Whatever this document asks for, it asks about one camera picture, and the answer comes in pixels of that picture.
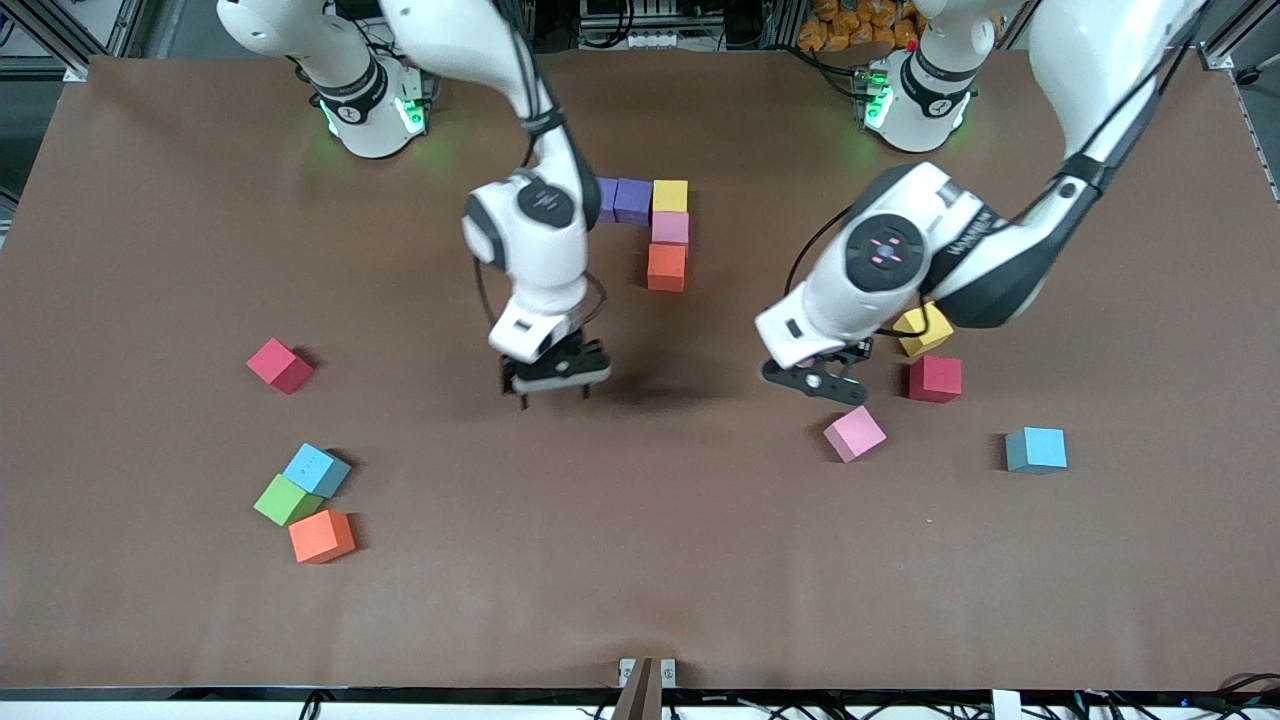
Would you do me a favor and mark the red foam cube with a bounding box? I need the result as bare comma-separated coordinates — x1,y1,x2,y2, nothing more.
908,354,964,404
246,338,315,396

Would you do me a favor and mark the orange foam cube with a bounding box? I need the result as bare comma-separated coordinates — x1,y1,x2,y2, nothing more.
288,510,357,566
646,243,688,294

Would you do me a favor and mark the light cyan foam cube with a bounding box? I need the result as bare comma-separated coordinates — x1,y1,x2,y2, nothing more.
282,443,353,499

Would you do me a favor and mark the green foam cube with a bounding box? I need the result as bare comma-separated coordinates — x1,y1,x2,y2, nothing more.
253,473,324,528

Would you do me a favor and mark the brown table cover sheet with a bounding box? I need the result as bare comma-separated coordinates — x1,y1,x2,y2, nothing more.
0,48,1280,693

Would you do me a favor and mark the blue foam cube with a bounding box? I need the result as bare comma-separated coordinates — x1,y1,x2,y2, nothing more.
1004,426,1069,475

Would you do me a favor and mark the white power strip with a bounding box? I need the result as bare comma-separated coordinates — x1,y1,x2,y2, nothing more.
600,28,693,51

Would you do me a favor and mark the pile of orange objects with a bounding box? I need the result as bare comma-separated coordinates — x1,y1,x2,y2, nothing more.
798,0,923,53

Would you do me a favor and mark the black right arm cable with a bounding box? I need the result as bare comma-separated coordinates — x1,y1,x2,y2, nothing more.
472,250,610,336

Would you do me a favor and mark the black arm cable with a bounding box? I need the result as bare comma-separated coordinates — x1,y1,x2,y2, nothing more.
472,250,610,336
785,205,857,296

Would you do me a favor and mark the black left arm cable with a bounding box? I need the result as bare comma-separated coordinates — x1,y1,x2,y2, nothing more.
785,205,857,296

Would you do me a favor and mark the brown camera stand post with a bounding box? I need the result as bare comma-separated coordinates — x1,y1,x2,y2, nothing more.
612,657,664,720

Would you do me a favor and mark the aluminium table edge rail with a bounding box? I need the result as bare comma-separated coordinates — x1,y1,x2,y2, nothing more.
1230,75,1280,201

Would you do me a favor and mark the aluminium frame profile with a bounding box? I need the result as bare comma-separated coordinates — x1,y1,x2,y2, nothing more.
60,0,156,81
1198,0,1280,73

